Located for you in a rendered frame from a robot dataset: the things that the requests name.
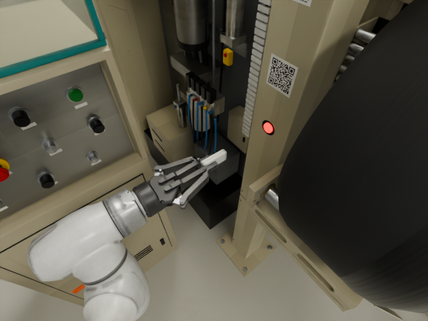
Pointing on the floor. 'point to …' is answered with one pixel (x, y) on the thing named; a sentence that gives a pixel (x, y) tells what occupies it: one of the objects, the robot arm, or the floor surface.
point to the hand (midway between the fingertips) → (214, 160)
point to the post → (287, 111)
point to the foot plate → (246, 266)
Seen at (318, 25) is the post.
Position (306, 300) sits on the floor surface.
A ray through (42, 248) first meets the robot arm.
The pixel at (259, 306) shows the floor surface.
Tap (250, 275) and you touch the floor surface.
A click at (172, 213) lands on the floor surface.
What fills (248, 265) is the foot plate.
